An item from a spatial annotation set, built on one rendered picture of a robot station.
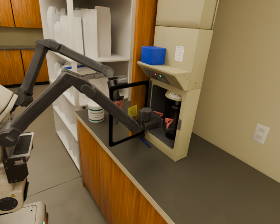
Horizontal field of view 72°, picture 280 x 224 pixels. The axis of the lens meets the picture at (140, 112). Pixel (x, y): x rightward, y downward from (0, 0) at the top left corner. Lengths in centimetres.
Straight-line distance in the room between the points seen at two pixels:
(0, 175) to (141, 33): 113
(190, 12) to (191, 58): 21
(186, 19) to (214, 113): 73
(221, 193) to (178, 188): 22
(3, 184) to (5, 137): 42
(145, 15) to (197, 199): 104
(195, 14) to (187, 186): 86
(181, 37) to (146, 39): 27
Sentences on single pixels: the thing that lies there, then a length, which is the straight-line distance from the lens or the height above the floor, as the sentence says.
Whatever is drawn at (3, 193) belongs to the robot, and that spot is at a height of 81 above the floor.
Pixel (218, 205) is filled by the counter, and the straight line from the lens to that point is 111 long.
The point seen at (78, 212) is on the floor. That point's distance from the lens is 220.
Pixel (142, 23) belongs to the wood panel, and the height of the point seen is 171.
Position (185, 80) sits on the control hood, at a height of 147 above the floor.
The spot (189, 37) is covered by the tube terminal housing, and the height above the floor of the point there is 167.
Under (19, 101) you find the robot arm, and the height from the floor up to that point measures 125.
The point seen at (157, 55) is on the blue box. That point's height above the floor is 156.
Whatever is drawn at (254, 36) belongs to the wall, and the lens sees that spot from 134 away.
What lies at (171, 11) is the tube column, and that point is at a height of 178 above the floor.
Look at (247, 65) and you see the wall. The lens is 135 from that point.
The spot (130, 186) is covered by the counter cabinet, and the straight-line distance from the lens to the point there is 126.
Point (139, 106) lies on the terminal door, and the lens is 126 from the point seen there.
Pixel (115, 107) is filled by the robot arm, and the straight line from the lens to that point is 98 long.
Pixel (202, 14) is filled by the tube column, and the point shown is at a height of 177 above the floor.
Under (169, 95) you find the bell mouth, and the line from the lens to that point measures 118.
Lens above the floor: 171
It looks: 25 degrees down
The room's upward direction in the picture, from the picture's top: 5 degrees clockwise
